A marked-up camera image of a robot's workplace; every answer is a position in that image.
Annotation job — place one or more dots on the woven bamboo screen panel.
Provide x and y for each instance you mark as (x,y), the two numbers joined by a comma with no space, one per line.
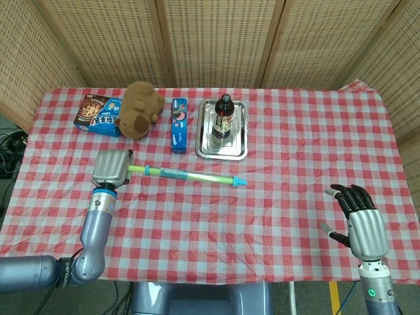
(220,42)
(328,42)
(400,65)
(26,65)
(108,42)

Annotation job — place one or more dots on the yellow floor tape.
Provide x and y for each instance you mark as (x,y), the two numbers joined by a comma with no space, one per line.
(334,298)

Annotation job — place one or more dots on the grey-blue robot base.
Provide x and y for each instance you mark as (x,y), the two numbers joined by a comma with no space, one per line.
(200,300)

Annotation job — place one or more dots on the red white checkered tablecloth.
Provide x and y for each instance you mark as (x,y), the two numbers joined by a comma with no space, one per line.
(210,229)

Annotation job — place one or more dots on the stainless steel tray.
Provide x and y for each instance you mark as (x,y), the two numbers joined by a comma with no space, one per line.
(238,144)

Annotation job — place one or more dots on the slim blue Oreo box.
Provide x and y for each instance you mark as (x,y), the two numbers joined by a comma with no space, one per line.
(179,131)

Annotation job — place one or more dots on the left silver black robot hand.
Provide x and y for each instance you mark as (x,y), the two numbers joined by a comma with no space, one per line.
(110,169)

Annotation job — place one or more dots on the white table leg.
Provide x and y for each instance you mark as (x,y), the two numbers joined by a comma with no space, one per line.
(292,298)

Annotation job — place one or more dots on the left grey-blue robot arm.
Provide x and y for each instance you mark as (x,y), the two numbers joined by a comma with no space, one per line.
(95,229)

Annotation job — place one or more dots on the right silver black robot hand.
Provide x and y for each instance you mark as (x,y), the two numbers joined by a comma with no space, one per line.
(367,233)

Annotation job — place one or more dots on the brown plush capybara toy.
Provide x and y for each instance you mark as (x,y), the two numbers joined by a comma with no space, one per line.
(138,111)

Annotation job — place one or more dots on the dark drink bottle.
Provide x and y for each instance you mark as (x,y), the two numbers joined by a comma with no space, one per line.
(223,118)

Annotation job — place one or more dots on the wide blue chocolate cookie box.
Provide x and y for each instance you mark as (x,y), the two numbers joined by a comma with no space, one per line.
(95,119)

